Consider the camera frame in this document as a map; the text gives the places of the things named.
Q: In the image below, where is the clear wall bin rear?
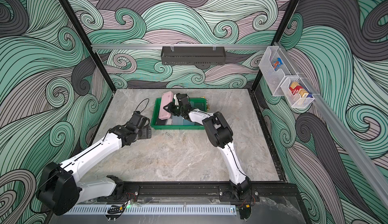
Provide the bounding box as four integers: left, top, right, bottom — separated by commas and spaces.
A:
259, 46, 297, 96

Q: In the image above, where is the blue red small item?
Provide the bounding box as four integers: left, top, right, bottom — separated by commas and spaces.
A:
271, 57, 283, 71

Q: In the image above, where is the clear wall bin front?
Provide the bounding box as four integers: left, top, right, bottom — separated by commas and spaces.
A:
280, 76, 314, 109

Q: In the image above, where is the aluminium rail right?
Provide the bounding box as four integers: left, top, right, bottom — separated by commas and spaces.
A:
274, 42, 388, 207

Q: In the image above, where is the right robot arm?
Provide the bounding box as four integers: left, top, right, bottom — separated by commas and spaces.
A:
163, 98, 252, 201

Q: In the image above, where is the aluminium rail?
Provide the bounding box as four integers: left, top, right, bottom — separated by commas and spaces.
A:
274, 42, 388, 207
91, 43, 269, 51

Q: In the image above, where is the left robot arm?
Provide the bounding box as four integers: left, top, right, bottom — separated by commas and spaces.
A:
35, 124, 152, 216

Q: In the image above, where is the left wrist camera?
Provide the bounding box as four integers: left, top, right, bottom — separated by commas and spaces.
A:
130, 111, 150, 129

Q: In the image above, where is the black wall shelf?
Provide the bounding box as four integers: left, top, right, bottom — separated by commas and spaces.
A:
161, 47, 226, 67

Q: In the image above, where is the clear wall bin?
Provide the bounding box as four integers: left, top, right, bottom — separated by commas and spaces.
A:
280, 76, 314, 109
259, 46, 297, 96

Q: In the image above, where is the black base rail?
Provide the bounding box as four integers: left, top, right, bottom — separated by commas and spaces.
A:
57, 181, 304, 203

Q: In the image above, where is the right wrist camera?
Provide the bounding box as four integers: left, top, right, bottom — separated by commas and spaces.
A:
176, 93, 190, 104

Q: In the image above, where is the red yellow box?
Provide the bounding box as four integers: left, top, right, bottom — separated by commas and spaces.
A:
289, 81, 313, 98

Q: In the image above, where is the pink pencil case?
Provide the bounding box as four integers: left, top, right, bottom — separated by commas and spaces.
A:
158, 91, 174, 120

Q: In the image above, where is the white slotted cable duct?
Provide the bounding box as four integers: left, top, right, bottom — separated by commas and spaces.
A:
66, 204, 237, 216

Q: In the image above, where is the aluminium rail back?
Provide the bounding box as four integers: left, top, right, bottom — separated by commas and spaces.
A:
91, 43, 269, 51

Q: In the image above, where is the green storage tray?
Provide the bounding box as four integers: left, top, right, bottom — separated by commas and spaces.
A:
151, 97, 208, 130

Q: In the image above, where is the light blue pencil case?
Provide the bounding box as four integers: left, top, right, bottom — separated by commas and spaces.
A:
172, 116, 195, 126

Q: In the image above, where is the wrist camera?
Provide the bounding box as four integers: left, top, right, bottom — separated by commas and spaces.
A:
130, 111, 150, 129
176, 93, 190, 104

